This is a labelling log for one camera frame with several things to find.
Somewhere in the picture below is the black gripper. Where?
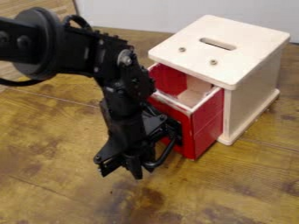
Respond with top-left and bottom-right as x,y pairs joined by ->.
93,97 -> 174,180

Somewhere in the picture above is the black metal drawer handle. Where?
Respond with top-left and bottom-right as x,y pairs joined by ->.
143,122 -> 183,170

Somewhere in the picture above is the red drawer front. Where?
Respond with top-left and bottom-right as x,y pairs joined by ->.
149,63 -> 225,160

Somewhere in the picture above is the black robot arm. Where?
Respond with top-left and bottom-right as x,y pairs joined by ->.
0,7 -> 174,179

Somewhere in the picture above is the white wooden box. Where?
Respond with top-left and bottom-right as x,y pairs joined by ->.
149,15 -> 290,145

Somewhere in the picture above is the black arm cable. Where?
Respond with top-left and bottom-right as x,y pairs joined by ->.
0,76 -> 46,88

